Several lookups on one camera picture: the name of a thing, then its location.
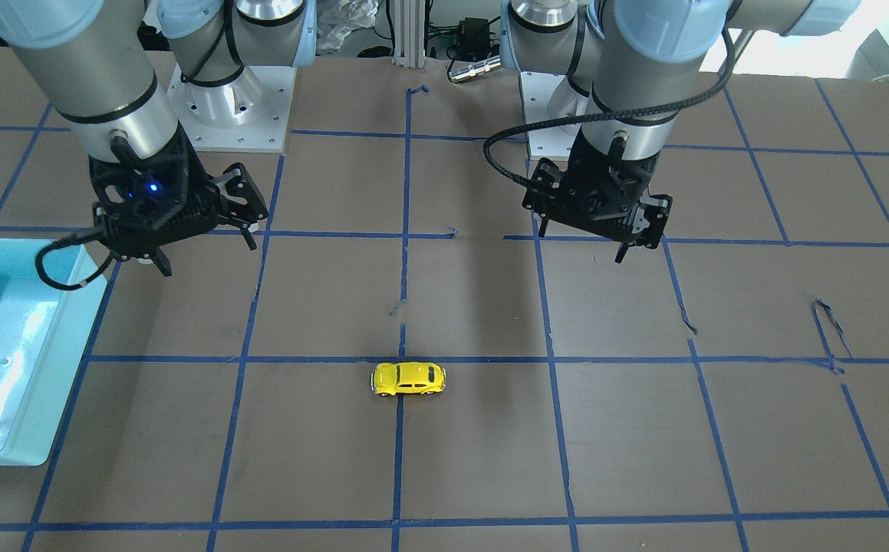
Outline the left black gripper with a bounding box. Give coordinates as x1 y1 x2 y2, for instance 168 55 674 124
522 132 674 265

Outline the turquoise plastic bin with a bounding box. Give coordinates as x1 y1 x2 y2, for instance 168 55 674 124
0 238 107 467

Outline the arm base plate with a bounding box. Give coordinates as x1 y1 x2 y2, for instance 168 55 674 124
521 71 654 163
167 66 298 154

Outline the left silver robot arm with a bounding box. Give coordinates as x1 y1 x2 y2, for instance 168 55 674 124
483 1 859 262

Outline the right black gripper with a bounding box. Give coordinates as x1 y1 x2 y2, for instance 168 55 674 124
89 126 268 278

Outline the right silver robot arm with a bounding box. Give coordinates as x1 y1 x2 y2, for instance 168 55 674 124
0 1 317 291

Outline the yellow beetle toy car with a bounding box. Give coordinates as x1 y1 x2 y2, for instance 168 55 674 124
370 361 446 397

